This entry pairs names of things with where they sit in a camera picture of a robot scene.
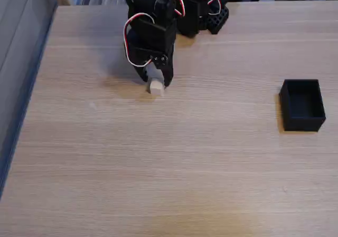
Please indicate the white cube block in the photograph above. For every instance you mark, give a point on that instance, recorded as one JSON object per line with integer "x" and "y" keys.
{"x": 156, "y": 87}

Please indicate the black open box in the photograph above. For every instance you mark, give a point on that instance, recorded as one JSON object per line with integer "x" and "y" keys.
{"x": 302, "y": 105}

